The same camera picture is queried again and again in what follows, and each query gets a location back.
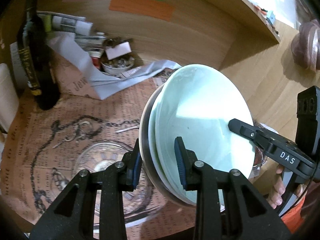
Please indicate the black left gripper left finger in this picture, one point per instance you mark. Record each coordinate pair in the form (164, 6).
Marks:
(132, 170)

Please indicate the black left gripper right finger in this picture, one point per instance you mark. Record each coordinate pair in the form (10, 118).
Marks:
(185, 163)

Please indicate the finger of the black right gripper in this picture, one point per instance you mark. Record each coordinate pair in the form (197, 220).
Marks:
(252, 133)

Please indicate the dark brown plate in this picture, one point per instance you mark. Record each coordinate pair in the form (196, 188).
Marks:
(146, 156)

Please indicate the mint green plate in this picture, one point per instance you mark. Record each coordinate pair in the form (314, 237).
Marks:
(196, 103)

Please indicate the white plate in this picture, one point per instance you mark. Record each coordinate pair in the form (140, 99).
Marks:
(155, 158)

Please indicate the right hand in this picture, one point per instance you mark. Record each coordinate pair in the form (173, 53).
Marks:
(277, 190)

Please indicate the clear glass plate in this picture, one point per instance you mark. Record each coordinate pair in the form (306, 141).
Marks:
(120, 179)

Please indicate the small bowl of trinkets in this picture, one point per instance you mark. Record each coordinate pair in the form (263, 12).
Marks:
(118, 65)

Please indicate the white small box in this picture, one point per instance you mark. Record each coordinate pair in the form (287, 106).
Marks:
(119, 50)

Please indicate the white paper sheet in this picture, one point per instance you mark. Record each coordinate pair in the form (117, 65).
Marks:
(77, 75)

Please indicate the handwritten paper note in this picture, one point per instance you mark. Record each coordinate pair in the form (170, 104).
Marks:
(19, 73)

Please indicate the dark wine bottle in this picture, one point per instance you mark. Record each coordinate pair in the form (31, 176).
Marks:
(35, 58)

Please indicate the orange sticky note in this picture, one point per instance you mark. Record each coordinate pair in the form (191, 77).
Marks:
(153, 8)

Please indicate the stack of papers and magazines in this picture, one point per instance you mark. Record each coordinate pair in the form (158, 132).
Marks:
(89, 40)

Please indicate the cream mug with handle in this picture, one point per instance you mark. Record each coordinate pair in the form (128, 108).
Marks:
(8, 98)

